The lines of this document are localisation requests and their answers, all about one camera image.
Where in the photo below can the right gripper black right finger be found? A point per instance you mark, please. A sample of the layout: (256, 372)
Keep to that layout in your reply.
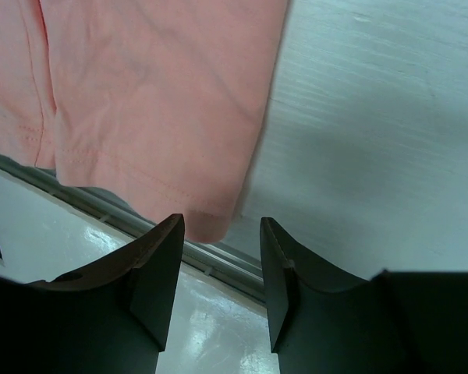
(322, 319)

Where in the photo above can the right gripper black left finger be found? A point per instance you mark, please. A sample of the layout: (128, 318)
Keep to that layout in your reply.
(109, 316)

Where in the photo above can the aluminium rail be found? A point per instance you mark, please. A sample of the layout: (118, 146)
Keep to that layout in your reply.
(240, 271)

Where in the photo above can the salmon pink t shirt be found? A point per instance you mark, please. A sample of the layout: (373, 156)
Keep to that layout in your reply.
(158, 102)

